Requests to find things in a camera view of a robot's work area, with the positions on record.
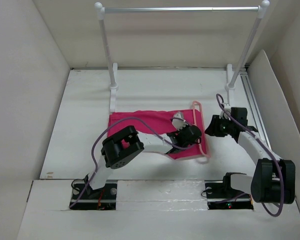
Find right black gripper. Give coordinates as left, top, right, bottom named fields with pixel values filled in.
left=203, top=114, right=235, bottom=137

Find pink plastic hanger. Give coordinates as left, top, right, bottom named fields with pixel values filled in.
left=191, top=100, right=211, bottom=165

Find pink trousers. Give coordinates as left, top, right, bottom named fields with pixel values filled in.
left=107, top=109, right=201, bottom=160

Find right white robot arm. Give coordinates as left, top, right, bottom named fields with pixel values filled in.
left=205, top=107, right=296, bottom=204

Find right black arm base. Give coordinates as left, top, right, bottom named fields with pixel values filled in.
left=201, top=172, right=254, bottom=210

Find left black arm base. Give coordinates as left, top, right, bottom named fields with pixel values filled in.
left=69, top=179, right=118, bottom=211

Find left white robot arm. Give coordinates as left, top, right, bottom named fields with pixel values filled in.
left=84, top=114, right=203, bottom=199

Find white clothes rack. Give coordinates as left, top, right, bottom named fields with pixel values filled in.
left=93, top=0, right=271, bottom=112

